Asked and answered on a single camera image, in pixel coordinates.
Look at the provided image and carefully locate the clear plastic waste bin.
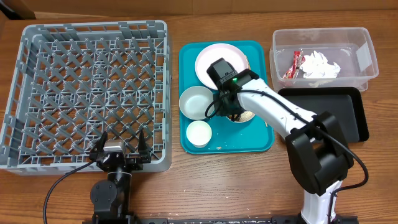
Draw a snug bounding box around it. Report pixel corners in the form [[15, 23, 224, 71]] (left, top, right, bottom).
[[269, 27, 379, 91]]

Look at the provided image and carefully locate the small white cup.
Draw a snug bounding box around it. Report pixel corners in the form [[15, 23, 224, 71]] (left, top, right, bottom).
[[186, 121, 212, 148]]

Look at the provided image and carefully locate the grey round bowl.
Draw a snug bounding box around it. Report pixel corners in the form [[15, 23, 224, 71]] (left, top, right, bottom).
[[179, 86, 213, 120]]

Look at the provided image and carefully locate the black rectangular tray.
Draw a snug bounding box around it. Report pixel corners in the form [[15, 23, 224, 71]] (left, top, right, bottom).
[[278, 87, 369, 143]]

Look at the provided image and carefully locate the white paper napkin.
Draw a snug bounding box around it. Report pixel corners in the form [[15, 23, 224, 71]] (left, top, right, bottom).
[[300, 50, 341, 78]]

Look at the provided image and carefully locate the pink bowl with food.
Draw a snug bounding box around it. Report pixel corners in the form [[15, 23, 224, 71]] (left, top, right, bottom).
[[228, 111, 255, 123]]

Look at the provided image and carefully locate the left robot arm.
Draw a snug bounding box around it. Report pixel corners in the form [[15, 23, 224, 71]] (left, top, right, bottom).
[[90, 131, 152, 224]]

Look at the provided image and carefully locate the wooden chopstick outer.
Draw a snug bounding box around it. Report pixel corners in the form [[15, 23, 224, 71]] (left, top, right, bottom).
[[244, 55, 268, 127]]

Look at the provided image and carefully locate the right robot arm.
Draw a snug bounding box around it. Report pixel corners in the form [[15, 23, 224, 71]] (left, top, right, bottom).
[[207, 68, 369, 223]]

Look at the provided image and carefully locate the red snack wrapper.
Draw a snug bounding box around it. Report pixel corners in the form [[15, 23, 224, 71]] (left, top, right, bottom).
[[282, 51, 305, 79]]

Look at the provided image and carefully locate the teal plastic serving tray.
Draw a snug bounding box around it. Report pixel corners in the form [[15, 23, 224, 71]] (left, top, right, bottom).
[[178, 40, 275, 154]]

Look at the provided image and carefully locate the grey plastic dish rack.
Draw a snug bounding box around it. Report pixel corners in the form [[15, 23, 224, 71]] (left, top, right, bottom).
[[1, 20, 172, 175]]

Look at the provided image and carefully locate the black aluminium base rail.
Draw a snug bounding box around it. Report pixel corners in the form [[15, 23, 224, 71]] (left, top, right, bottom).
[[82, 214, 358, 224]]

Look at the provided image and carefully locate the large white round plate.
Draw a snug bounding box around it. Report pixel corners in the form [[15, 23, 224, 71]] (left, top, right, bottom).
[[195, 43, 250, 90]]

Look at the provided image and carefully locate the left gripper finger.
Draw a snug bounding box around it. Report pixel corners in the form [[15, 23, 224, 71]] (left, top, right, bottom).
[[89, 131, 108, 161], [137, 129, 152, 164]]

